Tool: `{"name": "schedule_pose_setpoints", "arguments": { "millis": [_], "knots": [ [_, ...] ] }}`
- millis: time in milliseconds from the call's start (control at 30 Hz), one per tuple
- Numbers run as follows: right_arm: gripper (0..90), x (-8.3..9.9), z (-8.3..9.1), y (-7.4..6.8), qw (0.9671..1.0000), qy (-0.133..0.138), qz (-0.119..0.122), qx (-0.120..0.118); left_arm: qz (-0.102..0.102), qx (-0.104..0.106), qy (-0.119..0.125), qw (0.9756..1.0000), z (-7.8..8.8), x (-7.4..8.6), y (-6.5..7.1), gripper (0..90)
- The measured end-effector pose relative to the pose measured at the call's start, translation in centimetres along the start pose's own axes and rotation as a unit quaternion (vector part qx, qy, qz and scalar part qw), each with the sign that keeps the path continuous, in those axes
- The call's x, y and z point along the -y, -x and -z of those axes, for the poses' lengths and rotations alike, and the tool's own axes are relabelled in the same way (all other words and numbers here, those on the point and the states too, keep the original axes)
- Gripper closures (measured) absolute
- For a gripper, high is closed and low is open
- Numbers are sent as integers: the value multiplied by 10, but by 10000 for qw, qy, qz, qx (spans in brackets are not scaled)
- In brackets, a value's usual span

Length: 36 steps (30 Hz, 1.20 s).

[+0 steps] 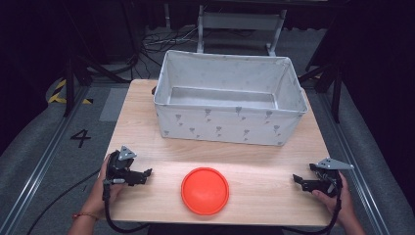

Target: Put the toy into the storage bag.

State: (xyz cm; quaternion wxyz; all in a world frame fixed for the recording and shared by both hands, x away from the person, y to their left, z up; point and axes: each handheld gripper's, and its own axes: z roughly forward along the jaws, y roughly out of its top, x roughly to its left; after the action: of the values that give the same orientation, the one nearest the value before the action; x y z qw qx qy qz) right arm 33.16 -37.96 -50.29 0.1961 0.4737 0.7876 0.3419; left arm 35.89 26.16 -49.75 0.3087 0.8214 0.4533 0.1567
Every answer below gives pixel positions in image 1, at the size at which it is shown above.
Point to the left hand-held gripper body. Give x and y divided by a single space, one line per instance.
120 166

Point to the round orange plate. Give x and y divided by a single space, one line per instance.
205 192

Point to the grey metal stand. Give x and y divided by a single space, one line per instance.
239 21

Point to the person's left hand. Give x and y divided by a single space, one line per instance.
101 192

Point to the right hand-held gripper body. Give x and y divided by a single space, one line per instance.
328 178

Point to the metal floor rail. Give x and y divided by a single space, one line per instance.
39 166
355 163

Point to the black tripod stand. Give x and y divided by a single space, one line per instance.
336 84
70 81

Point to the white fabric storage box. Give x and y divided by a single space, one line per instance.
225 125

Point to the person's right hand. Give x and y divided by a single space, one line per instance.
342 205

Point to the yellow and black floor tape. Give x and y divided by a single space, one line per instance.
58 93

